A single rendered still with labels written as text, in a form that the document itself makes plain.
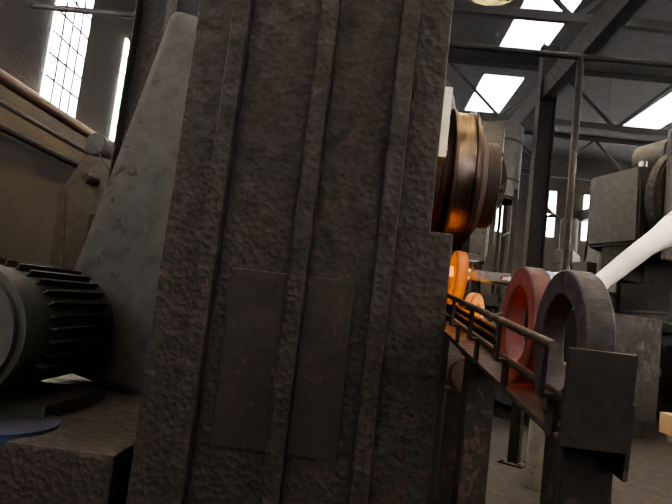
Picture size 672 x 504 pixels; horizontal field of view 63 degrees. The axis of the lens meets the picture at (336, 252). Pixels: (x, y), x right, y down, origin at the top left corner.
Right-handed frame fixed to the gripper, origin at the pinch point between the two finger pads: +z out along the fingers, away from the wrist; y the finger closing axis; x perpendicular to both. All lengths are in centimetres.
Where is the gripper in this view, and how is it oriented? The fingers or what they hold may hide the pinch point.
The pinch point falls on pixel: (458, 272)
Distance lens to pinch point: 162.8
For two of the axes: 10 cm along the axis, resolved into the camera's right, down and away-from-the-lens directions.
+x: 1.7, -9.8, 0.9
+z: -9.9, -1.6, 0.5
